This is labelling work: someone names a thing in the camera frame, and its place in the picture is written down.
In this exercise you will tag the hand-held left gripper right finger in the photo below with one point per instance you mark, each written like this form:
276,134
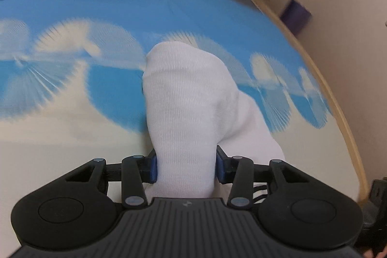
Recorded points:
220,167

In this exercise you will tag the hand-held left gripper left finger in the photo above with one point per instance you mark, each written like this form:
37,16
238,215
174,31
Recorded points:
153,168

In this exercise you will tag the white sock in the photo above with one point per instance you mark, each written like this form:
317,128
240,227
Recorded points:
187,113

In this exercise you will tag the blue cloud printed mat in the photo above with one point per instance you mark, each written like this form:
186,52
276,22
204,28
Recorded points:
90,19

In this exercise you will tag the purple box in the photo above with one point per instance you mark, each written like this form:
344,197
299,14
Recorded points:
294,14

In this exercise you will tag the beige wooden bed frame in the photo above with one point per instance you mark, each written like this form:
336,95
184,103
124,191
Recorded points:
347,131

